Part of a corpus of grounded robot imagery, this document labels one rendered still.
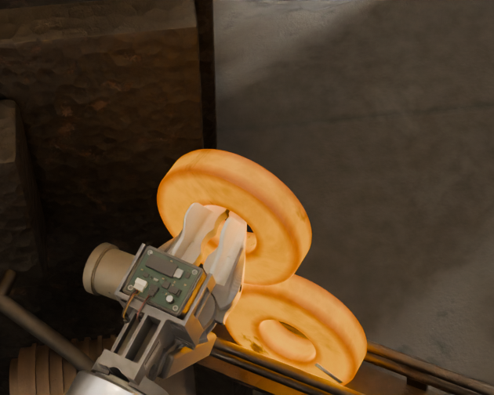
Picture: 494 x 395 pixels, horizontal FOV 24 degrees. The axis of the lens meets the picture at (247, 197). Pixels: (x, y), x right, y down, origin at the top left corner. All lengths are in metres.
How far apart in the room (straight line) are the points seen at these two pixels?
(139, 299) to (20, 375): 0.43
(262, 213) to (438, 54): 1.50
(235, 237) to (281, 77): 1.38
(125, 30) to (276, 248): 0.32
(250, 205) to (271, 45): 1.46
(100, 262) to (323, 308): 0.28
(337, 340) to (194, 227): 0.19
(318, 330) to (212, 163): 0.21
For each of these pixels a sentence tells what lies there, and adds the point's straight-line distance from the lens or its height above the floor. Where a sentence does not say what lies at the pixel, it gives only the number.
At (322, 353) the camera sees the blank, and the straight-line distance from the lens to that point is 1.17.
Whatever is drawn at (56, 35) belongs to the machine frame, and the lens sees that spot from 1.25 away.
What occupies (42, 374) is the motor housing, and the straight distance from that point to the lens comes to 1.39.
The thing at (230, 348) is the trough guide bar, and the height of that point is 0.68.
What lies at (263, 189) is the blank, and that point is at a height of 0.92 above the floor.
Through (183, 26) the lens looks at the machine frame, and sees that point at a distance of 1.25.
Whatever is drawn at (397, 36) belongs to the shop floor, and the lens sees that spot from 2.53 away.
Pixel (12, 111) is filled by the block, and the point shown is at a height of 0.80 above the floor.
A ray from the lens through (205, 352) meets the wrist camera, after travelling 1.11.
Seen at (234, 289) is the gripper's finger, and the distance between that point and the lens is 1.04.
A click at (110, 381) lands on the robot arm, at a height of 0.87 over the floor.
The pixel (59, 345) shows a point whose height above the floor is 0.57.
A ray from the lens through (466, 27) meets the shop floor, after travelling 2.57.
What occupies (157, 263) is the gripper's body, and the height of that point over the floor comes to 0.91.
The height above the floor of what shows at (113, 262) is 0.69.
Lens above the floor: 1.72
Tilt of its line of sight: 51 degrees down
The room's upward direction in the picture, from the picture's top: straight up
